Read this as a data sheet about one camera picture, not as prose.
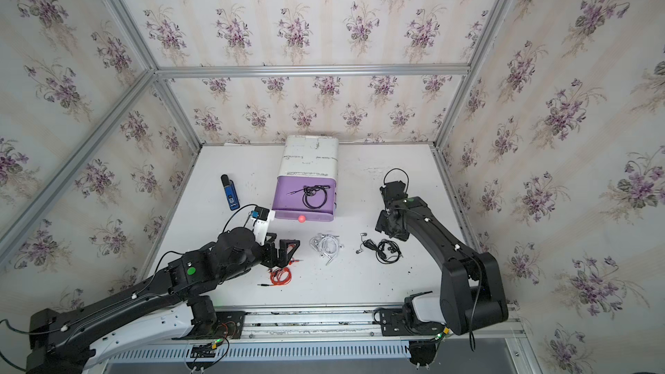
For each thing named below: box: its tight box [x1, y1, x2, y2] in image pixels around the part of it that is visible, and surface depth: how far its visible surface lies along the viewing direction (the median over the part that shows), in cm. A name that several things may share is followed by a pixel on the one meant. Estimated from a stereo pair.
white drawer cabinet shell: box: [277, 135, 339, 180], surface depth 88 cm
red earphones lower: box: [257, 267, 292, 287], surface depth 84 cm
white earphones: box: [309, 232, 344, 266], surface depth 90 cm
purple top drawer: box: [271, 175, 337, 222], surface depth 86 cm
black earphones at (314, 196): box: [285, 185, 331, 209], surface depth 86 cm
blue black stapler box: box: [220, 174, 240, 211], surface depth 102 cm
